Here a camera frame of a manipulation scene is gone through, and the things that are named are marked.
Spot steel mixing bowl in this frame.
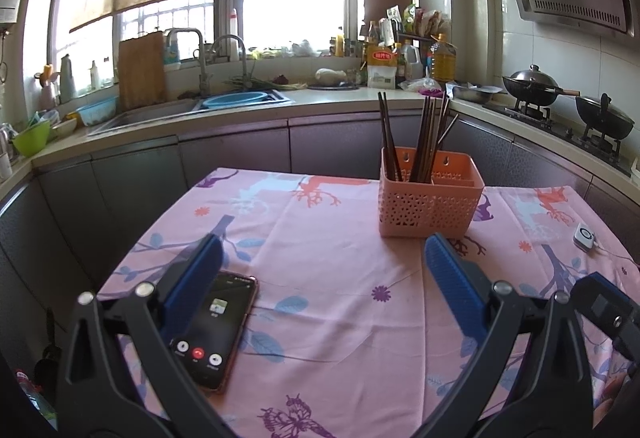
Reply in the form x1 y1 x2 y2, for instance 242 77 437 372
451 82 504 104

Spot white thermos bottle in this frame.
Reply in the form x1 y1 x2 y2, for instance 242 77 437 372
58 53 76 104

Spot blue plastic basin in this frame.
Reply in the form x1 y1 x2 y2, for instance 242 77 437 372
202 91 270 111

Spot curved metal faucet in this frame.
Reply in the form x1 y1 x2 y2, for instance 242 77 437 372
207 34 250 92

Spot wok with steel lid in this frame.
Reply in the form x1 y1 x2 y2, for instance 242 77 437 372
502 64 582 108

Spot bundle of brown chopsticks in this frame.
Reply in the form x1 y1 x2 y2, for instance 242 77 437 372
409 92 452 185

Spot black chopstick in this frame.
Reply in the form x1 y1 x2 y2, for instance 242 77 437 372
377 91 397 182
383 91 402 180

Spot wooden cutting board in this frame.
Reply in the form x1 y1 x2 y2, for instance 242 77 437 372
117 30 169 112

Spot black smartphone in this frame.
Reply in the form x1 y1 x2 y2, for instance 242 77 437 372
169 269 260 394

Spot yellow red label bag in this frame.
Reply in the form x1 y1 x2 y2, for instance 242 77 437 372
367 45 401 89

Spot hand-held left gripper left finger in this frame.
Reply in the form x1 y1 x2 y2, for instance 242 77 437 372
55 233 224 438

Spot tall metal faucet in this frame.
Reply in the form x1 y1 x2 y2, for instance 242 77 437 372
164 27 214 98

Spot black gas stove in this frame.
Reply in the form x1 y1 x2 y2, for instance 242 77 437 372
486 100 634 177

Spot steel kitchen sink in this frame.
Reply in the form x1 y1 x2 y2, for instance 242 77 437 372
87 87 296 137

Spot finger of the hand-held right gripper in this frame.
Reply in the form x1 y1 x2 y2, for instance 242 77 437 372
571 271 640 365

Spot green plastic bowl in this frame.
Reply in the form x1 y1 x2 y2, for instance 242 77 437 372
12 119 53 158

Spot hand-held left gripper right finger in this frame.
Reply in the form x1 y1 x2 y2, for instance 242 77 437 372
415 232 597 438

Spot pink printed tablecloth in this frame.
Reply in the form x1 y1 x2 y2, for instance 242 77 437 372
96 166 640 438

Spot black round trivet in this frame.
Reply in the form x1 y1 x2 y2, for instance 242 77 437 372
307 81 361 92

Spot white radish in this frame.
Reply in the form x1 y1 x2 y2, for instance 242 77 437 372
314 67 347 86

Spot large cooking oil bottle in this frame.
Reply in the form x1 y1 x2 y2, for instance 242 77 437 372
430 32 459 84

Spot group of seasoning packets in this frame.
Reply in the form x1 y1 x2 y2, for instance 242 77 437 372
384 3 454 39

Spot white plastic jug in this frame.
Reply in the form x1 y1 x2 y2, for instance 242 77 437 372
399 42 424 82

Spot small white wired device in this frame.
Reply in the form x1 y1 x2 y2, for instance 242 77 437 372
572 222 599 253

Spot white red cap bottle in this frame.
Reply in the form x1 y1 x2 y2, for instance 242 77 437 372
228 7 240 62

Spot metal chopstick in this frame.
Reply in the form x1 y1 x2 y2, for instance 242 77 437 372
439 113 459 155

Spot black wok with lid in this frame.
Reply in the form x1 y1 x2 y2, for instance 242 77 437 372
574 92 636 142

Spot orange plastic utensil basket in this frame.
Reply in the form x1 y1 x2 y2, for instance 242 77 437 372
378 146 486 239

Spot green onions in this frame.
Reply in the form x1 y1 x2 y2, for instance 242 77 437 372
224 75 302 92

